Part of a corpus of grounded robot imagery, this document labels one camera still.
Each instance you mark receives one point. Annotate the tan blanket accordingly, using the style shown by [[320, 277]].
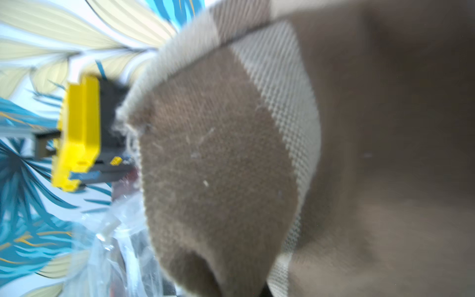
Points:
[[320, 148]]

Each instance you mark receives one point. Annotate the clear plastic vacuum bag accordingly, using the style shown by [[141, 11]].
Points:
[[113, 257]]

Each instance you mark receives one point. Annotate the yellow black toolbox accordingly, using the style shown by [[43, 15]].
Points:
[[84, 147]]

